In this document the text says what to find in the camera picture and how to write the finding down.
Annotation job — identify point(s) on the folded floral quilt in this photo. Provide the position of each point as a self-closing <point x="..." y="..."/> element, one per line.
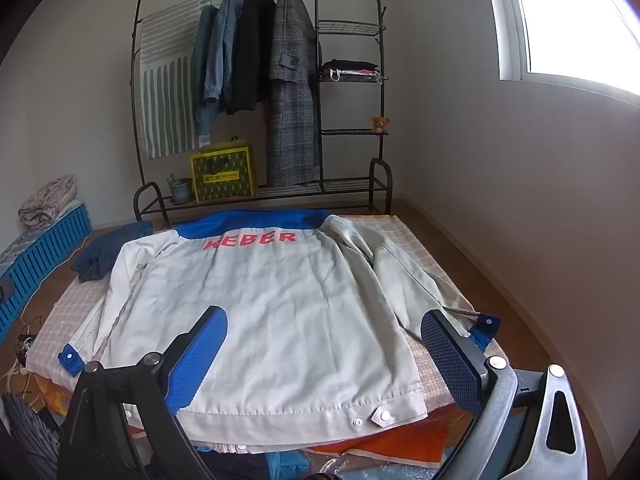
<point x="45" y="202"/>

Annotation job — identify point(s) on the white grey-striped hanging cloth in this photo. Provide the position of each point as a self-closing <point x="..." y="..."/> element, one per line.
<point x="165" y="100"/>

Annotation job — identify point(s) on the grey plaid coat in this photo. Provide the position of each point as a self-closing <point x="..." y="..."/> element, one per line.
<point x="292" y="95"/>

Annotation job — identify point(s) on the clear plastic bag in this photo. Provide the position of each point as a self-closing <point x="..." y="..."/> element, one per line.
<point x="380" y="470"/>

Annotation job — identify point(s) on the orange cloth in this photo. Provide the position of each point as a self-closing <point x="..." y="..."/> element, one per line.
<point x="400" y="445"/>

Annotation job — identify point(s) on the black metal clothes rack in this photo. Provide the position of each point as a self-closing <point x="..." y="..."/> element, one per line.
<point x="350" y="187"/>

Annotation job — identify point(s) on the light blue denim shirt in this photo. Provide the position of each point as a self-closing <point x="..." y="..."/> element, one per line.
<point x="202" y="70"/>

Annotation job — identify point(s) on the yellow and green box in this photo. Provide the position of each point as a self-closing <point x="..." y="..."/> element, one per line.
<point x="222" y="172"/>

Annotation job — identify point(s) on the blue denim jacket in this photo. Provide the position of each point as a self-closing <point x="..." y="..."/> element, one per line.
<point x="227" y="45"/>

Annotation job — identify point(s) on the dark blue garment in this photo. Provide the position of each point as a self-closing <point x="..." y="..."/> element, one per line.
<point x="105" y="255"/>

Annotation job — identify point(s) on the small brown teddy bear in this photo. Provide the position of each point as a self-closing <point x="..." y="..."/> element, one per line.
<point x="380" y="125"/>

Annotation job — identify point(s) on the white and blue jacket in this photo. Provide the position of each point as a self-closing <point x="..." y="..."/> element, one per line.
<point x="280" y="310"/>

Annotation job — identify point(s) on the blue slatted plastic platform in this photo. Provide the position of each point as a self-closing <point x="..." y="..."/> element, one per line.
<point x="35" y="265"/>

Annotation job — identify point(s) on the small potted plant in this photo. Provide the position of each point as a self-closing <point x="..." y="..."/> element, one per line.
<point x="180" y="191"/>

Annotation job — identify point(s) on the stack of folded clothes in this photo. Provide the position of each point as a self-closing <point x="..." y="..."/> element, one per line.
<point x="350" y="67"/>

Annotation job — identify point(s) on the black coat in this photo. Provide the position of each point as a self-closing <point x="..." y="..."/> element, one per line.
<point x="250" y="55"/>

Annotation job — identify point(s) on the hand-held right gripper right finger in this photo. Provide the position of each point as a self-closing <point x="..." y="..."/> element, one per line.
<point x="450" y="360"/>

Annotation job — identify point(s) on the window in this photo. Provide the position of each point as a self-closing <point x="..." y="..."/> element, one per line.
<point x="575" y="15"/>

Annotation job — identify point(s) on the black grey striped cloth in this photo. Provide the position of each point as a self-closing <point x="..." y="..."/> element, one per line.
<point x="22" y="430"/>

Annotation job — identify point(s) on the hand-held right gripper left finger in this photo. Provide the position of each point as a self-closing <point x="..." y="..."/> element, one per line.
<point x="197" y="360"/>

